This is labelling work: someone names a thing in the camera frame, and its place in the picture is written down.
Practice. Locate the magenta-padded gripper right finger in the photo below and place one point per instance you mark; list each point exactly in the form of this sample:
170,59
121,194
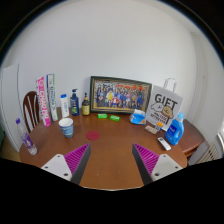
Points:
155,164

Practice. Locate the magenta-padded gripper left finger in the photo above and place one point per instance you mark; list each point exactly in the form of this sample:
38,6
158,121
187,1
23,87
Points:
68,164

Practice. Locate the clear purple-labelled water bottle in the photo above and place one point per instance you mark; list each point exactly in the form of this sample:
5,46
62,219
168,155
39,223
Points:
28,140

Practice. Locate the white remote control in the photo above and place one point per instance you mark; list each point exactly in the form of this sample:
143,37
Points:
164,143

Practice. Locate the small tan packet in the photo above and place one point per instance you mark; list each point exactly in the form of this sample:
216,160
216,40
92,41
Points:
151,129

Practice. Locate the blue painted mug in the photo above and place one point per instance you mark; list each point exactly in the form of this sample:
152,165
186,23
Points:
67,128

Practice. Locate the flat round red coaster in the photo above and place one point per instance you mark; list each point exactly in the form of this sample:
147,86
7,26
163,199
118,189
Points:
93,135

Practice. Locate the blue detergent bottle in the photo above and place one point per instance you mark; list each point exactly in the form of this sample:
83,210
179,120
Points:
174,131

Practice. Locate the blue tissue pack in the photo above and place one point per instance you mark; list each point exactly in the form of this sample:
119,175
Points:
138,118

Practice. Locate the white bottle with blue cap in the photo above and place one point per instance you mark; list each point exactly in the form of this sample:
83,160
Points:
64,107

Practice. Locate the white paper gift bag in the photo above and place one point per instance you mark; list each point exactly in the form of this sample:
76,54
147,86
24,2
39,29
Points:
165,106

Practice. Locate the dark blue pump bottle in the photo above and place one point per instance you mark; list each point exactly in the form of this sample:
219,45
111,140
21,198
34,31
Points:
74,106

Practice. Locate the small green packet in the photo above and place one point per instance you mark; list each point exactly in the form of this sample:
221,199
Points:
102,116
114,118

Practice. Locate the amber pump bottle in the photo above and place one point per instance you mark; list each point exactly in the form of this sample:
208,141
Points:
86,107

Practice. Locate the white radiator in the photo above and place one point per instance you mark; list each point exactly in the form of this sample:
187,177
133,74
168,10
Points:
213,151

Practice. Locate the pink white tall tube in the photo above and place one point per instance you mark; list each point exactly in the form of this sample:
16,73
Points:
43,103

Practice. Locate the dark wooden chair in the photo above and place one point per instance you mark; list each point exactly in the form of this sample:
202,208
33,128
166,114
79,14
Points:
30,108

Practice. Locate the green white tall tube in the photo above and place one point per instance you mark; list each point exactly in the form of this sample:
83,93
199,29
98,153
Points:
52,98

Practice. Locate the framed group photo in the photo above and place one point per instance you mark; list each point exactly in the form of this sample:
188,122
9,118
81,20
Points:
120,95

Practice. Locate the white cabinet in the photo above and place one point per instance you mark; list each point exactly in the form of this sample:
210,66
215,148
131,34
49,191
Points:
9,100

